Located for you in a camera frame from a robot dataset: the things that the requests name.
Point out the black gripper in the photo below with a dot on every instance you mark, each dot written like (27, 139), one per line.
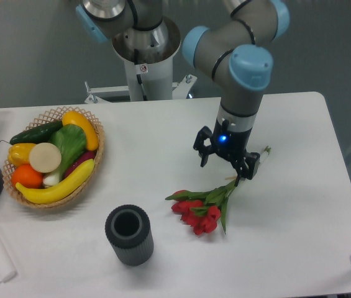
(230, 146)

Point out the red tulip bouquet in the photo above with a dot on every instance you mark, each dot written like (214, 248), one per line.
(202, 211)

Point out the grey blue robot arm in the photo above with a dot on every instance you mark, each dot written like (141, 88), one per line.
(233, 56)

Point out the dark grey ribbed vase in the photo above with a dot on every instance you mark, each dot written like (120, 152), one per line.
(128, 230)

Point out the purple eggplant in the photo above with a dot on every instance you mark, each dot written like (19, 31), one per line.
(85, 156)

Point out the green bok choy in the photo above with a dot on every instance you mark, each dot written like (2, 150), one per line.
(71, 141)

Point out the yellow squash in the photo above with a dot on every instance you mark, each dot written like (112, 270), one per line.
(78, 119)

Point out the yellow banana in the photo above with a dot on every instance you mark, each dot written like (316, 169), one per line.
(61, 190)

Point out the beige round disc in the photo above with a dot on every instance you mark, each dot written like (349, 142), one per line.
(45, 157)

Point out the dark green cucumber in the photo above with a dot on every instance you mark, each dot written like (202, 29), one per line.
(38, 134)

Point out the orange fruit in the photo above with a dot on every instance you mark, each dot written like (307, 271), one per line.
(27, 176)

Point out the yellow bell pepper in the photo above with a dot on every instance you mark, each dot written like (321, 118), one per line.
(19, 153)

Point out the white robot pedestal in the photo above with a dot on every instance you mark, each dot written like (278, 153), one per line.
(148, 61)

